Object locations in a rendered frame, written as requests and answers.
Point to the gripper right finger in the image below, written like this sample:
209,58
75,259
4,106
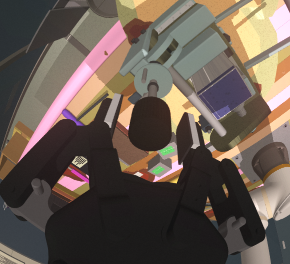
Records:
188,137

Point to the grey cube with green label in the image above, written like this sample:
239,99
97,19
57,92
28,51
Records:
158,169
166,151

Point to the grey steel bar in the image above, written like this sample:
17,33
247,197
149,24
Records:
267,53

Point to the grey tilting angle vice body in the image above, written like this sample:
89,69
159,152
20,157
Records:
194,26

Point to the ground steel block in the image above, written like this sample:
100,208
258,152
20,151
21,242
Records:
226,92

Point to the brown flat block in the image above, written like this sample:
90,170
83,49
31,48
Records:
131,146

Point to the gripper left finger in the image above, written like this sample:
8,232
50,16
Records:
45,155

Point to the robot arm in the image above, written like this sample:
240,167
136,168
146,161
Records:
276,191

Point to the crank with black knob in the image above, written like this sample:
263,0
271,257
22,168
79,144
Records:
149,121

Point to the brown cardboard box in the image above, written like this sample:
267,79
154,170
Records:
13,144

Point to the grey base plate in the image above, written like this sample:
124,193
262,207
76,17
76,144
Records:
281,132

